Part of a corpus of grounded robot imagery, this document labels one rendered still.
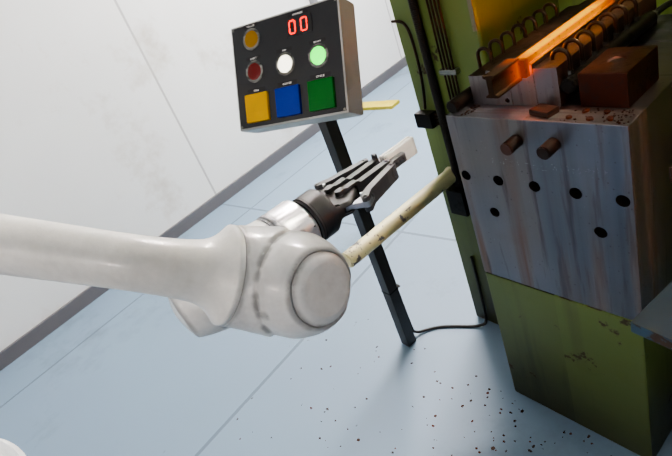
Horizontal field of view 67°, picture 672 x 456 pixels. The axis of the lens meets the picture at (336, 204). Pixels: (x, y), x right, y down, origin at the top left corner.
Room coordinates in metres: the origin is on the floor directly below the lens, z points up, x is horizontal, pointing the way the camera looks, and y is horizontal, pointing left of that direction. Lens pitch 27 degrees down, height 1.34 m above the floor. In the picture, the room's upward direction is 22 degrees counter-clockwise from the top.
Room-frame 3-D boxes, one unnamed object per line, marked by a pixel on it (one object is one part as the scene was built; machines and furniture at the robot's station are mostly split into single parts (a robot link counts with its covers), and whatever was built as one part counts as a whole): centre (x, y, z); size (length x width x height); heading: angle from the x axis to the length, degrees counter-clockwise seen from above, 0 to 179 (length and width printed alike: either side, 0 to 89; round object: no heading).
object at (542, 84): (1.05, -0.59, 0.96); 0.42 x 0.20 x 0.09; 120
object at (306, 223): (0.63, 0.08, 1.00); 0.09 x 0.06 x 0.09; 30
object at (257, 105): (1.34, 0.10, 1.01); 0.07 x 0.05 x 0.07; 55
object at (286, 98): (1.28, 0.01, 1.01); 0.07 x 0.05 x 0.07; 55
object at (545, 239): (1.01, -0.63, 0.69); 0.56 x 0.38 x 0.45; 120
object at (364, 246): (1.20, -0.16, 0.62); 0.44 x 0.05 x 0.05; 120
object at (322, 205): (0.67, 0.01, 1.00); 0.09 x 0.08 x 0.07; 120
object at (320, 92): (1.22, -0.07, 1.01); 0.07 x 0.05 x 0.07; 55
